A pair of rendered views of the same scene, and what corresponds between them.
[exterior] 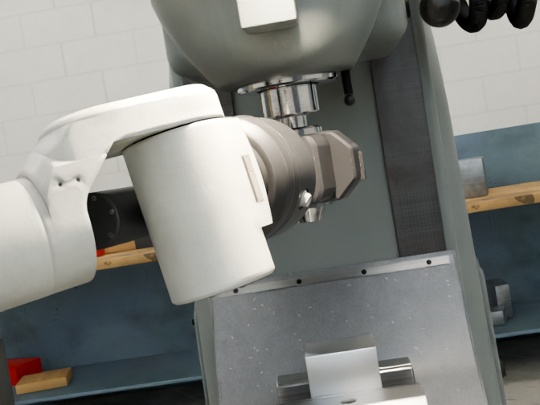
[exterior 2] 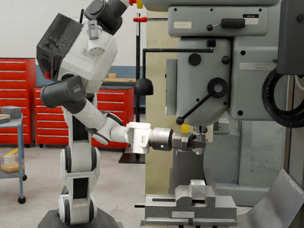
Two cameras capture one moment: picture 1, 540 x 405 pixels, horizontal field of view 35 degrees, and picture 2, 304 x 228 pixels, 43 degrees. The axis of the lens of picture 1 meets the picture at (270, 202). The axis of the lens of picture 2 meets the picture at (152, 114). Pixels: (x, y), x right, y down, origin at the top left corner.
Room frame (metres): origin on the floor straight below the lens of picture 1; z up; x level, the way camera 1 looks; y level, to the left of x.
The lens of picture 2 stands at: (0.50, -1.49, 1.57)
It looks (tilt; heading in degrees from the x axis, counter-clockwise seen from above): 9 degrees down; 88
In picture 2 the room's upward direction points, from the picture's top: 1 degrees clockwise
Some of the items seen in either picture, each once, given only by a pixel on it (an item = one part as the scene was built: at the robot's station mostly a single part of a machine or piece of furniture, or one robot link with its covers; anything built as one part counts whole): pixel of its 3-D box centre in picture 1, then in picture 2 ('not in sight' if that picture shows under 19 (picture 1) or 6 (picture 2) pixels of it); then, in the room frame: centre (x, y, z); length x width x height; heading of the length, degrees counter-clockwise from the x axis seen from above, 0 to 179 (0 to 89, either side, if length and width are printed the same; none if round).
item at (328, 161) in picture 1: (267, 179); (175, 140); (0.65, 0.00, 1.23); 0.13 x 0.12 x 0.10; 71
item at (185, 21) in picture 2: not in sight; (214, 23); (0.78, -0.04, 1.68); 0.34 x 0.24 x 0.10; 175
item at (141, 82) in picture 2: not in sight; (144, 86); (0.52, -0.03, 1.45); 0.07 x 0.07 x 0.06
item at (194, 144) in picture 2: not in sight; (197, 144); (0.72, -0.06, 1.23); 0.06 x 0.02 x 0.03; 161
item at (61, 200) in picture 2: not in sight; (77, 207); (0.15, 0.67, 0.68); 0.21 x 0.20 x 0.13; 106
